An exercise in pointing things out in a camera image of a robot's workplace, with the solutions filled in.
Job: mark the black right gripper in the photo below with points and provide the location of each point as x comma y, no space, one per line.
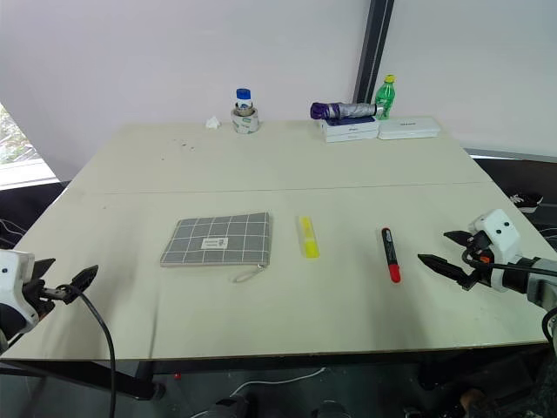
478,261

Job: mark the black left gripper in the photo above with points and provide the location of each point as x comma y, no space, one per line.
45,294

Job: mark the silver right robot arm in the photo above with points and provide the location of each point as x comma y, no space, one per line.
528,283

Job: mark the grey checked pencil pouch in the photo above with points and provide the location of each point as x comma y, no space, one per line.
217,239

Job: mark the black marker with red cap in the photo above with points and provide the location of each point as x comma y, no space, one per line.
390,254

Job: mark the black and white shoe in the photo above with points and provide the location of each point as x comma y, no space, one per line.
527,202

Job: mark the flat white box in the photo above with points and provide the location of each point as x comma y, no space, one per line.
409,128

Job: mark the yellow highlighter pen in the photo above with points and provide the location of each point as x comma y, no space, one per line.
309,239

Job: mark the thin white box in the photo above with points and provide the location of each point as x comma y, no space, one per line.
352,138

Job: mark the white box with blue lid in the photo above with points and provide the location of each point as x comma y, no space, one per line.
350,126

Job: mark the green bottle with yellow cap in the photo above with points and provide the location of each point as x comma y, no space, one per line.
385,98

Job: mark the folded purple silver umbrella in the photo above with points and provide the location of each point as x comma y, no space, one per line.
344,110

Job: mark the crumpled white tissue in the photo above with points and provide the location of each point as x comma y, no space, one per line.
213,123

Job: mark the dark rounded shape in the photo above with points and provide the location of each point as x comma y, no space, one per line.
228,407

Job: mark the printed tape roll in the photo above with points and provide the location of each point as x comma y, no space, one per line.
244,122

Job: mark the white bottle with blue cap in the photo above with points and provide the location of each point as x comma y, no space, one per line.
244,99

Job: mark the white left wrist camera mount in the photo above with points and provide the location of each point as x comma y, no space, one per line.
15,283

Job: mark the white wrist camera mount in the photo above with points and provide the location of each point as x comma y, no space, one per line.
498,233
15,283

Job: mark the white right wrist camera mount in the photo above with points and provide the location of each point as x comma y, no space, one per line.
498,233

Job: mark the dark vertical wall post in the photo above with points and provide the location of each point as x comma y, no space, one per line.
373,48

